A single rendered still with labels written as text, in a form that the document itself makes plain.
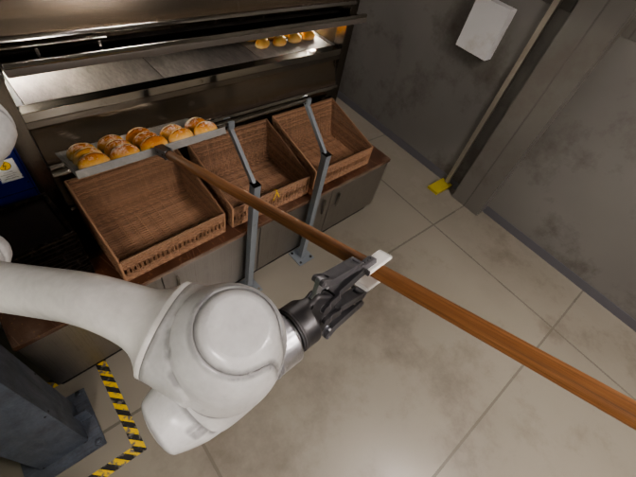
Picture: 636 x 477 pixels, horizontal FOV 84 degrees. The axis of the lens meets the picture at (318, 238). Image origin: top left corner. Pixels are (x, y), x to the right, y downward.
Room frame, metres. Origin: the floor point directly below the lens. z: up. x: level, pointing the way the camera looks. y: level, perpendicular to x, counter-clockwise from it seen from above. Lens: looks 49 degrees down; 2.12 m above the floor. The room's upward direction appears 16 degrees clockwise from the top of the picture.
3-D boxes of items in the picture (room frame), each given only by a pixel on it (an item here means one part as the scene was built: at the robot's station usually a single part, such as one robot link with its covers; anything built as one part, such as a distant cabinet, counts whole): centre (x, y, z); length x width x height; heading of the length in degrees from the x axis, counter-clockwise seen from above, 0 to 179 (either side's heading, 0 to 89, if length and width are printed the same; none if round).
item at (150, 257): (1.10, 0.85, 0.72); 0.56 x 0.49 x 0.28; 146
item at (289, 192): (1.59, 0.50, 0.72); 0.56 x 0.49 x 0.28; 144
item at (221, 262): (1.48, 0.55, 0.29); 2.42 x 0.56 x 0.58; 145
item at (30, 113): (1.75, 0.75, 1.16); 1.80 x 0.06 x 0.04; 145
